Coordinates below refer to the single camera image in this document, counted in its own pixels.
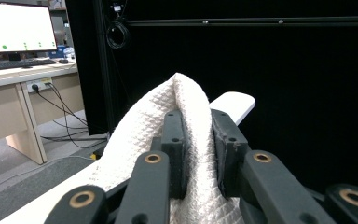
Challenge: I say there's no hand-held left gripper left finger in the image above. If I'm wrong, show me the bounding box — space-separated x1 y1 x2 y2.
115 110 188 224

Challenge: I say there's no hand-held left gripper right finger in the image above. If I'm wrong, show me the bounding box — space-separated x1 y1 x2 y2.
210 108 337 224

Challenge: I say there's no beige waffle cloth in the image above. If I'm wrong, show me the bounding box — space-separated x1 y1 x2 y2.
88 72 247 224

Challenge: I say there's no white desk lamp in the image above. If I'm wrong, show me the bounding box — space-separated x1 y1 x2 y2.
0 91 256 224

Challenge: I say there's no black curtain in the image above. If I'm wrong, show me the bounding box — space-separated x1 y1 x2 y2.
64 0 358 195

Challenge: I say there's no black stand with striped base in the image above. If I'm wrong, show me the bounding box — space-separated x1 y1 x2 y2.
91 0 117 161

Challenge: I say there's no black horizontal metal bar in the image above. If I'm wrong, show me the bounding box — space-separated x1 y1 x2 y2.
125 15 358 28

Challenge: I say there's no white power socket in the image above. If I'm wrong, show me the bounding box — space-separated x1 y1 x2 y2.
25 77 54 94

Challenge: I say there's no beige wooden desk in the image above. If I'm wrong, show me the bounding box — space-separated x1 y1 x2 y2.
0 60 87 166

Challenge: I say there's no black keyboard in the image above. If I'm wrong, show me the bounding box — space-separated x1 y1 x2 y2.
0 58 58 75

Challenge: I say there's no computer monitor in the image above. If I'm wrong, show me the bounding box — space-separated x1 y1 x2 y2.
0 1 59 56

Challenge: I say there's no black socket cable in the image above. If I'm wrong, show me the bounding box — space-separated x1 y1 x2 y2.
45 81 108 150
31 83 90 127

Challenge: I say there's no coiled black cable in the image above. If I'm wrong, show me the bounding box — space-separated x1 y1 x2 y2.
105 20 131 50

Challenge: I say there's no white floor cable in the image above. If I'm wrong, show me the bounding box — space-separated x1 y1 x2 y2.
0 154 98 194

